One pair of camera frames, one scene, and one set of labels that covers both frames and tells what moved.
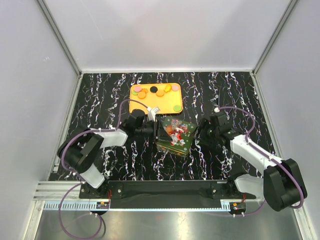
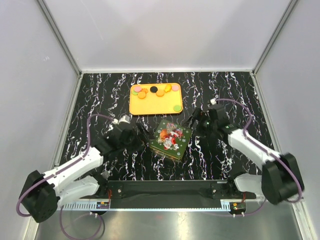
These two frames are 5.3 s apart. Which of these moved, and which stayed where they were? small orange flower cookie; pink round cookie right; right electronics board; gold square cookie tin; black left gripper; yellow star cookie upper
Moved: gold square cookie tin; black left gripper
Stayed: small orange flower cookie; yellow star cookie upper; right electronics board; pink round cookie right
